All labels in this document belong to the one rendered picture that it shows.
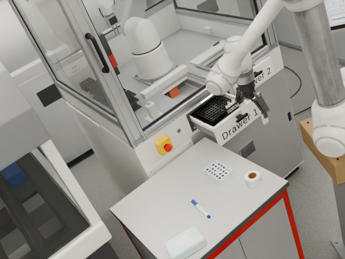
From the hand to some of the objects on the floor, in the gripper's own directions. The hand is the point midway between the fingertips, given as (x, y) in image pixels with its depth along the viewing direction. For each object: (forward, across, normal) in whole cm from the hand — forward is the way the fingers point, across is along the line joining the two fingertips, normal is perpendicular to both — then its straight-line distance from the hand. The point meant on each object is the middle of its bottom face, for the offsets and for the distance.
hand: (255, 116), depth 201 cm
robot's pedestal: (+91, -38, -20) cm, 101 cm away
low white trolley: (+91, 0, +44) cm, 101 cm away
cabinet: (+91, +78, -2) cm, 120 cm away
